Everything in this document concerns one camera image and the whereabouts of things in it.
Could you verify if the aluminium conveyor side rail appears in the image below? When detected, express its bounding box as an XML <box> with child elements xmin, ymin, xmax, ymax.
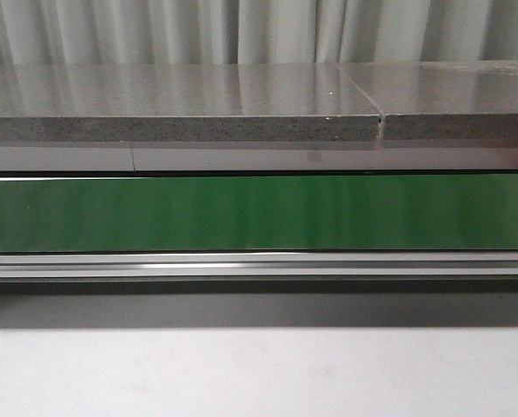
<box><xmin>0</xmin><ymin>251</ymin><xmax>518</xmax><ymax>284</ymax></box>

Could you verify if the white pleated curtain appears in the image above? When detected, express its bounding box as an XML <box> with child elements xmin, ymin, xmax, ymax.
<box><xmin>0</xmin><ymin>1</ymin><xmax>518</xmax><ymax>64</ymax></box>

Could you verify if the grey speckled stone slab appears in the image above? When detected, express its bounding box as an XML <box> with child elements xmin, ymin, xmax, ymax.
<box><xmin>0</xmin><ymin>63</ymin><xmax>380</xmax><ymax>143</ymax></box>

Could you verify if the grey stone slab right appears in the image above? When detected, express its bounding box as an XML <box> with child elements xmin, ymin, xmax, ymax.
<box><xmin>338</xmin><ymin>61</ymin><xmax>518</xmax><ymax>142</ymax></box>

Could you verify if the green conveyor belt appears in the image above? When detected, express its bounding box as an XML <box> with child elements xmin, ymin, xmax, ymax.
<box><xmin>0</xmin><ymin>174</ymin><xmax>518</xmax><ymax>253</ymax></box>

